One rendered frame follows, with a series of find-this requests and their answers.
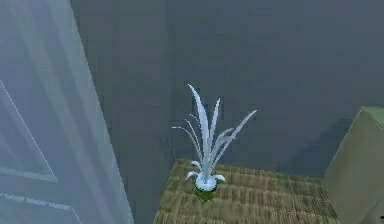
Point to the white house plant in pot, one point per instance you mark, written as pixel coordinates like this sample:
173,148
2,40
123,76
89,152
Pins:
205,156

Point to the white panelled room door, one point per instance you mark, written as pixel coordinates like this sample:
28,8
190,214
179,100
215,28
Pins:
50,133

